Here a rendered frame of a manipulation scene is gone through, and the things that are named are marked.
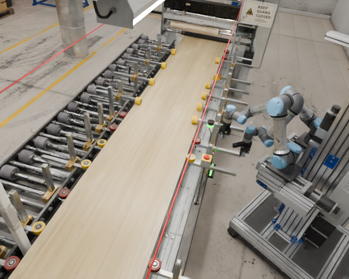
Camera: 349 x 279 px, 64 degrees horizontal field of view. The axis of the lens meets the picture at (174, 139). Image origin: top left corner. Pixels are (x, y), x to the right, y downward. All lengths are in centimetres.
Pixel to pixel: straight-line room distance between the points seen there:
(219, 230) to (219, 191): 53
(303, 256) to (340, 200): 78
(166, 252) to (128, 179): 62
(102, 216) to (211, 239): 137
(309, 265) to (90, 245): 196
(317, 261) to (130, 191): 185
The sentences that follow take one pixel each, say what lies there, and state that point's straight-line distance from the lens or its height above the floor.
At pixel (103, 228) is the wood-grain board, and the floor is 90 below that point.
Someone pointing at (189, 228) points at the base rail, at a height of 70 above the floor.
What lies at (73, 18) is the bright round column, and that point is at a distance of 592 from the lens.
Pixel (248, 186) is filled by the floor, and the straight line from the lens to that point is 362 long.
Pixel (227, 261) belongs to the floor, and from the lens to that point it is 299.
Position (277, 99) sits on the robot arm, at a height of 164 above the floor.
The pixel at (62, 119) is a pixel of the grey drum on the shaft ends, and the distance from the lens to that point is 305.
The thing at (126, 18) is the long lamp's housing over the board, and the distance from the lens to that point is 89.
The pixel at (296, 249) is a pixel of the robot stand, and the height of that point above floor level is 23.
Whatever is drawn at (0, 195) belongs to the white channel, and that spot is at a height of 139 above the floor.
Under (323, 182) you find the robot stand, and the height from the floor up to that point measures 101.
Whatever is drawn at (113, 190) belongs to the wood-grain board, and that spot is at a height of 90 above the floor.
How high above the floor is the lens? 260
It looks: 40 degrees down
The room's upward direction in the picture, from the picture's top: 6 degrees clockwise
